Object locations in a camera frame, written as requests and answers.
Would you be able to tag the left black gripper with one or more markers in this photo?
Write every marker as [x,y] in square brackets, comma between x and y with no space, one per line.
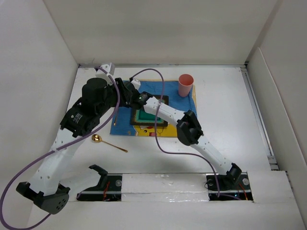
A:
[123,100]

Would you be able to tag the green square ceramic plate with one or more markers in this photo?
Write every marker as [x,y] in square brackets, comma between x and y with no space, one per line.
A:
[141,118]

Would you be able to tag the blue yellow Pikachu cloth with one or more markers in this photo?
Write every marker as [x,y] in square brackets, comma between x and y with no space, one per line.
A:
[123,127]

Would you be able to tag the gold spoon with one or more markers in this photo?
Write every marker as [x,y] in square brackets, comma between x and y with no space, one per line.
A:
[97,139]

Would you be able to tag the pink plastic cup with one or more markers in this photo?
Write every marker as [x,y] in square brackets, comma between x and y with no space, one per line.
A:
[185,83]

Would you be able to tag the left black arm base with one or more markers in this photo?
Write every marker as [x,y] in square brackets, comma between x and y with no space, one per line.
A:
[106,189]

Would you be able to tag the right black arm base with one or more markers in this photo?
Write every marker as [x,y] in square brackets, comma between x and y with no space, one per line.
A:
[226,191]

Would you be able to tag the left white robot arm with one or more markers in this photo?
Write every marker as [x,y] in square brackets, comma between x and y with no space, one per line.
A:
[46,188]

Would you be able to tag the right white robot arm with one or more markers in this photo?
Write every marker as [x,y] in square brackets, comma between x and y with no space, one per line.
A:
[189,131]

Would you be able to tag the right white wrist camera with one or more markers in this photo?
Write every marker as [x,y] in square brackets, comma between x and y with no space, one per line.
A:
[136,83]

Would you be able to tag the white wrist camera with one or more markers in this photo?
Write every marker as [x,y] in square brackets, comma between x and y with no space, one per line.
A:
[100,72]
[136,83]

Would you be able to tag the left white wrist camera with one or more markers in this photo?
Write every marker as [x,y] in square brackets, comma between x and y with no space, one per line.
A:
[100,72]

